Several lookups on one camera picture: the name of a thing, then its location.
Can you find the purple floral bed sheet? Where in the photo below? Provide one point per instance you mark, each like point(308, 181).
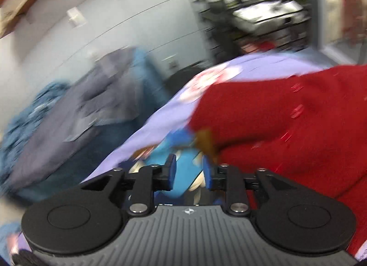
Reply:
point(173, 237)

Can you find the cluttered black shelf rack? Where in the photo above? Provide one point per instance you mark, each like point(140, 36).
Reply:
point(233, 28)

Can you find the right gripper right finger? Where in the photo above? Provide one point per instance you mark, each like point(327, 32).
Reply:
point(215, 175)

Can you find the red knitted garment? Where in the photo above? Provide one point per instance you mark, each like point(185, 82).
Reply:
point(309, 128)

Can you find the teal blue blanket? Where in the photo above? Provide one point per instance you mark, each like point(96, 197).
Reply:
point(23, 125)

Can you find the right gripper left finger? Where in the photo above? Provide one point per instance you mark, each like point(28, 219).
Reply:
point(165, 174)

